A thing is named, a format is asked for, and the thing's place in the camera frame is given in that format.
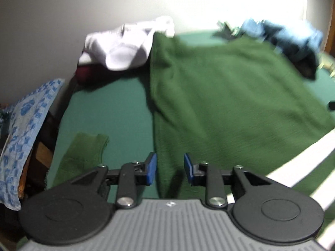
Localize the blue patterned cloth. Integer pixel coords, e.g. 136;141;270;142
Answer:
0;78;66;211

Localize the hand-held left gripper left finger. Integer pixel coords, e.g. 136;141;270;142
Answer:
70;152;158;210

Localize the green cardigan with white stripes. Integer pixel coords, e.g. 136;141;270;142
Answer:
46;33;335;251

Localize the white garment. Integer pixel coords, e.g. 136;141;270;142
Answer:
84;16;175;71

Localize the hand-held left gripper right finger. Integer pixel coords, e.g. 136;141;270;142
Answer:
183;152;270;210

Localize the blue sweater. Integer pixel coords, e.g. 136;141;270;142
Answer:
239;18;323;80

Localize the dark red sweater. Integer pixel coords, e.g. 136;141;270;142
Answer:
76;58;110;87

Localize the brown wooden stand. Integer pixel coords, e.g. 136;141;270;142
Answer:
17;136;57;199

